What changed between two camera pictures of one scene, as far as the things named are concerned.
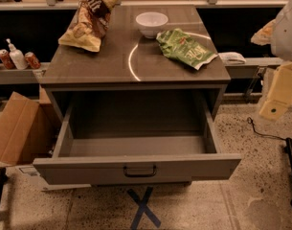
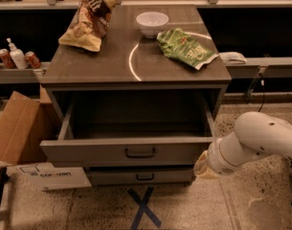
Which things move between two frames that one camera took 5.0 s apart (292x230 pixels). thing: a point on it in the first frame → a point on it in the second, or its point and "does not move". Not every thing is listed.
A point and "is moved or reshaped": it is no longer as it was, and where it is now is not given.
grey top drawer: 134,141 is moved or reshaped
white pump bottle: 17,57 does not move
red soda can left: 6,58 does not move
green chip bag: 179,45 does not move
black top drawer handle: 140,175 → 139,156
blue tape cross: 143,207 does not move
